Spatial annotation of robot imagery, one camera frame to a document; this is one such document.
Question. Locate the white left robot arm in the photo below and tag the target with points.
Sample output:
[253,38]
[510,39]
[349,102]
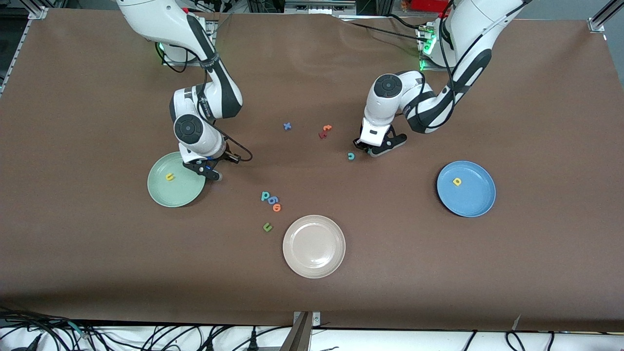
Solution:
[477,29]

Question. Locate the aluminium frame profile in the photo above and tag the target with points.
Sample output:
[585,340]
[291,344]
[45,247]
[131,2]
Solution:
[598,22]
[38,10]

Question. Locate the teal letter p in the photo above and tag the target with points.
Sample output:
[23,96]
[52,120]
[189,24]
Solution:
[265,196]

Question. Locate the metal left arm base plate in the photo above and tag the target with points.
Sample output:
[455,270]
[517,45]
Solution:
[429,67]

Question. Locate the blue plate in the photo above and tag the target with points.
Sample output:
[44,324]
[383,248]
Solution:
[466,195]

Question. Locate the red box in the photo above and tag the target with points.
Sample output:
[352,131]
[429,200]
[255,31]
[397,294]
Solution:
[429,5]

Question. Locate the black power plug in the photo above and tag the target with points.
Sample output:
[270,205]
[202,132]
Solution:
[253,341]

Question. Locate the silver corner bracket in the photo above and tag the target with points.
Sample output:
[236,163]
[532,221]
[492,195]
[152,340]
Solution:
[316,318]

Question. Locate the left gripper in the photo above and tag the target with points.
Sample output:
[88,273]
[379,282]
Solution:
[360,145]

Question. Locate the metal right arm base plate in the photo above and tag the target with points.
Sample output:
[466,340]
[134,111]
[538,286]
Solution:
[168,61]

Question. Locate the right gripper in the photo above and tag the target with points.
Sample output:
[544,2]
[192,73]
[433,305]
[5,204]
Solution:
[218,156]

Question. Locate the grey metal beam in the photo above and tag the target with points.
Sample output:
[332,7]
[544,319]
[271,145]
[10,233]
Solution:
[297,339]

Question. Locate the light green plate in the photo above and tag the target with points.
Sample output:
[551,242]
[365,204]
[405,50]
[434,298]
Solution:
[170,192]

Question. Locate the brown table cover sheet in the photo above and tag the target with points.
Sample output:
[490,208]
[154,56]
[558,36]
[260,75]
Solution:
[97,268]

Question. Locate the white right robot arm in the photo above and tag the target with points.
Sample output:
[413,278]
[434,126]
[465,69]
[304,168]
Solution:
[151,19]

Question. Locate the beige plate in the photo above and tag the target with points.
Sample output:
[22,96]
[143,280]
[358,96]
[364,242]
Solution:
[314,246]

